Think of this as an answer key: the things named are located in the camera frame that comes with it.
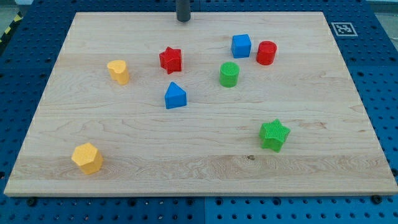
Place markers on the blue triangular prism block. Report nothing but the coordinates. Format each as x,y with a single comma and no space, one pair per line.
175,96

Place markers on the red cylinder block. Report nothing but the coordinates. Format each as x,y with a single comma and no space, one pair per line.
266,52

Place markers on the black bolt front right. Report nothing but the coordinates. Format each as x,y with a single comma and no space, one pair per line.
376,199

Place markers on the white fiducial marker tag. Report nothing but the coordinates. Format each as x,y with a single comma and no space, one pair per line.
344,29

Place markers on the black bolt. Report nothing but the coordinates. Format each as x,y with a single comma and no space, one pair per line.
31,201
376,199

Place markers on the blue cube block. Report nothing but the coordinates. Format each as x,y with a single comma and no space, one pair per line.
241,46

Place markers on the yellow hexagon block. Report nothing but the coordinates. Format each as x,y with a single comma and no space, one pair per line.
88,158

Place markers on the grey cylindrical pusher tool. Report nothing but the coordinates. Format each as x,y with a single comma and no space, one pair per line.
183,11

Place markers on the light wooden board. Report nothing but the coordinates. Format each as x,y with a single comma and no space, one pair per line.
211,146

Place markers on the green cylinder block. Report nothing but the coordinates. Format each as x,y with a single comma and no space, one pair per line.
229,73

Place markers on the red star block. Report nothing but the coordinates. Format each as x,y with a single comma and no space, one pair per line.
171,60

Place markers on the green star block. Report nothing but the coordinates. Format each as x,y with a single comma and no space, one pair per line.
273,135

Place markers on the black bolt front left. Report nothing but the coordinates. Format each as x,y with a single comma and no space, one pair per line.
31,201

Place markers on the yellow heart block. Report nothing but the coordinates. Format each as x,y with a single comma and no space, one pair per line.
118,71

